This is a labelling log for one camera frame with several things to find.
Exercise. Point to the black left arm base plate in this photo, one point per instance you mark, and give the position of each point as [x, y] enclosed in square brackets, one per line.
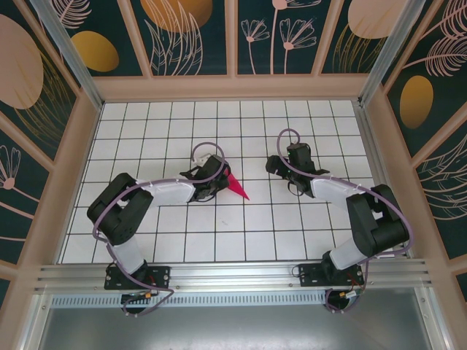
[160, 277]

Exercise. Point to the aluminium frame post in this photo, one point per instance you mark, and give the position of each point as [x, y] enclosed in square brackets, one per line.
[394, 47]
[69, 54]

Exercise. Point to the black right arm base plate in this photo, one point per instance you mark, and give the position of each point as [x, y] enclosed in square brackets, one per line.
[310, 277]

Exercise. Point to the aluminium side rail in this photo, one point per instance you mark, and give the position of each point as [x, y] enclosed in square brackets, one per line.
[379, 175]

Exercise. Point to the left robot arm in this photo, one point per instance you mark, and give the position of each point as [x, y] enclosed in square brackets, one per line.
[116, 211]

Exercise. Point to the grey metal sheet panel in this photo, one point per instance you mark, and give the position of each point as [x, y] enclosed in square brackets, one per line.
[233, 328]

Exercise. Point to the aluminium mounting rail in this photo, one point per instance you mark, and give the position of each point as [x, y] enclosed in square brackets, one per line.
[233, 277]

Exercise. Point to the pink paper sheet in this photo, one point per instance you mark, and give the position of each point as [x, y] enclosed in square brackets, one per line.
[237, 187]

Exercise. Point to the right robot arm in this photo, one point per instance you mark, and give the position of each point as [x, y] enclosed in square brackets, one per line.
[376, 222]

